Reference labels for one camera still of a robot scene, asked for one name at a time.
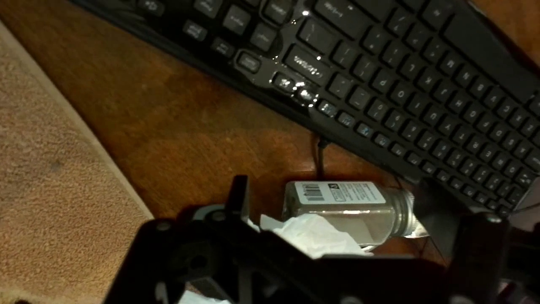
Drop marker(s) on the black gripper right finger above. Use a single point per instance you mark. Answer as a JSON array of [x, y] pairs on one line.
[[440, 214]]

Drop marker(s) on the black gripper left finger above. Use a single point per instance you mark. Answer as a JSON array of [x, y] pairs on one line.
[[236, 204]]

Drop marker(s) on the glass container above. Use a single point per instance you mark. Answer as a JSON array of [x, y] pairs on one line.
[[368, 212]]

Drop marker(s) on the black computer keyboard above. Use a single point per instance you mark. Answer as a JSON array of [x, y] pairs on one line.
[[430, 91]]

